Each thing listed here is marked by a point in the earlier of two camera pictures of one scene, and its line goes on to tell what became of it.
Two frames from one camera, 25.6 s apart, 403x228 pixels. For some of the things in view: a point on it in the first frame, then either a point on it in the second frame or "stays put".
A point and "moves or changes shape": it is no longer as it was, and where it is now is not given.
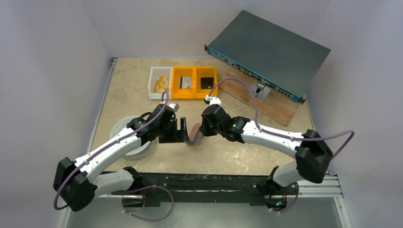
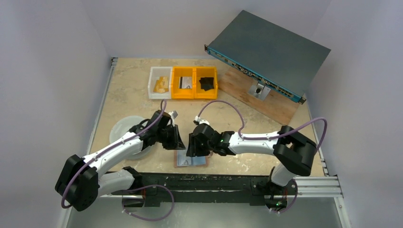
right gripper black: x=205 y=125 → x=197 y=141
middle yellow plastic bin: x=182 y=93 stays put
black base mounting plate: x=258 y=189 stays put
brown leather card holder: x=195 y=135 moves or changes shape
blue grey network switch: x=283 y=61 stays put
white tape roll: x=143 y=151 stays put
